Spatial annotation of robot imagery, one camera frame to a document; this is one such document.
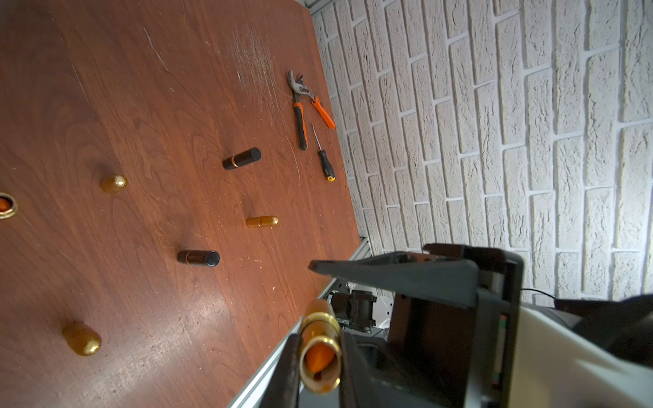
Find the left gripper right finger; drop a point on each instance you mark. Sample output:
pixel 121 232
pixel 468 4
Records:
pixel 356 389

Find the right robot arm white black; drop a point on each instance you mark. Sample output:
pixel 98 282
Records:
pixel 601 358

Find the black orange screwdriver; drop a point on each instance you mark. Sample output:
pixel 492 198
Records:
pixel 326 166

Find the black lipstick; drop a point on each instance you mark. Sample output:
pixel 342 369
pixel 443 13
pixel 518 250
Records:
pixel 242 159
pixel 199 258

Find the gold lipstick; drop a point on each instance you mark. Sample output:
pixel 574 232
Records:
pixel 8 206
pixel 320 356
pixel 262 222
pixel 82 339

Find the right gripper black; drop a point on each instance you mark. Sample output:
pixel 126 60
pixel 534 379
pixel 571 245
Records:
pixel 453 326

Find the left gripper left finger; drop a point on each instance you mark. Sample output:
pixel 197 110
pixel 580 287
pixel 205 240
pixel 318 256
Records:
pixel 283 388

